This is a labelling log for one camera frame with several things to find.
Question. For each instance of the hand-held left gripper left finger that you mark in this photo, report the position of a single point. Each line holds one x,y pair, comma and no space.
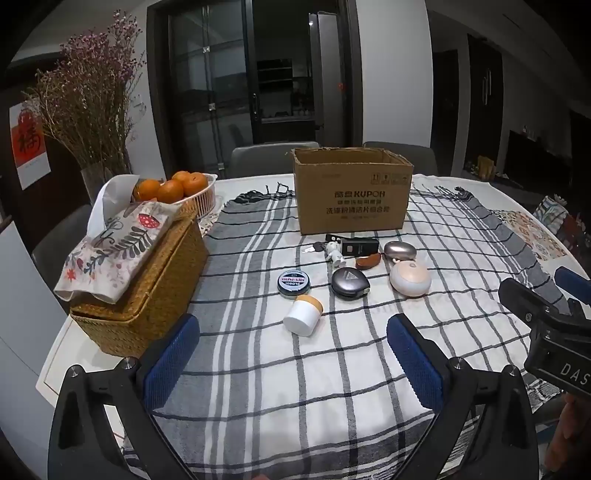
171,364

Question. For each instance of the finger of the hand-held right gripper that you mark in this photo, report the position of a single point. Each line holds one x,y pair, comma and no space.
575,282
526,302

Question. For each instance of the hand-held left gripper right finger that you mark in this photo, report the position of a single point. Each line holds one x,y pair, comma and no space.
415,364

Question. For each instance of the silver oval case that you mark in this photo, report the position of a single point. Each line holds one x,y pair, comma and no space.
399,249

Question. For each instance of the brown cardboard box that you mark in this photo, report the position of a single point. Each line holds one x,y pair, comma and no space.
353,203

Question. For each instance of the person's right hand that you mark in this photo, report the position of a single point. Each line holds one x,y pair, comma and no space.
575,424

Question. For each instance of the floral patterned mat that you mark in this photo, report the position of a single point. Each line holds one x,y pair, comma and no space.
535,233

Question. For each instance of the floral cushion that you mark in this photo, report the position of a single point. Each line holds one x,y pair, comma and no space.
565,217

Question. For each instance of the wicker tissue box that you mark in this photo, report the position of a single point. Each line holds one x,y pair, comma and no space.
152,295

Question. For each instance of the pink white round device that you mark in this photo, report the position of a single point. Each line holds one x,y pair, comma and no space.
410,277

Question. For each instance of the grey teardrop case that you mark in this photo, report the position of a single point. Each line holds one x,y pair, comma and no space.
348,282

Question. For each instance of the brown wooden piece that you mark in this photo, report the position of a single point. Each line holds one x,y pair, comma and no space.
368,261

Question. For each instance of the grey plaid tablecloth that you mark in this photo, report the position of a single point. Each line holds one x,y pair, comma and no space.
286,378

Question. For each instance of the white jar with wooden lid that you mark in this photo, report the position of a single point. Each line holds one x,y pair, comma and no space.
300,318

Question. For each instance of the floral cloth cover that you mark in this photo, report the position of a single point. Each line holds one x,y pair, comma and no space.
120,249

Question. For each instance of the black rectangular device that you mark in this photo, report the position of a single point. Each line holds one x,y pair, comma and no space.
358,248

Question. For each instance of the black television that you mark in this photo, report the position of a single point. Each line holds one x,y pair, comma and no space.
545,154

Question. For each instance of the yellow box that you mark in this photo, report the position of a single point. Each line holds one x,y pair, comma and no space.
486,168

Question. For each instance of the black round tin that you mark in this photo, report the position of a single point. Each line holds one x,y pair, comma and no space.
292,281

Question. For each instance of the grey dining chair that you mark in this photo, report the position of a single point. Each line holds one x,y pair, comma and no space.
60,235
272,159
415,159

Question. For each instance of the white plastic fruit basket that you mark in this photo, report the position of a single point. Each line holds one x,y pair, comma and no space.
203,196

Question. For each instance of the white tissue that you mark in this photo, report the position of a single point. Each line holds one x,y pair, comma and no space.
108,203

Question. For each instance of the orange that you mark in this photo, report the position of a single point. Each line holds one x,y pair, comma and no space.
181,176
147,189
171,190
196,182

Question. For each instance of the glass vase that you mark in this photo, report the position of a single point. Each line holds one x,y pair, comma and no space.
94,182

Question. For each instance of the dark wooden door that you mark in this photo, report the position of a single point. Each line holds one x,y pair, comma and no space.
485,97

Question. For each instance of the dark glass sliding door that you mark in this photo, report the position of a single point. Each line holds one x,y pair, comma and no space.
203,92

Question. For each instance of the dried flower bouquet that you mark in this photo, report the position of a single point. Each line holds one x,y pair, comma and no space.
87,101

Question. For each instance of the red wall calendar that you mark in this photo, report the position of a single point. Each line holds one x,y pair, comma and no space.
28,143

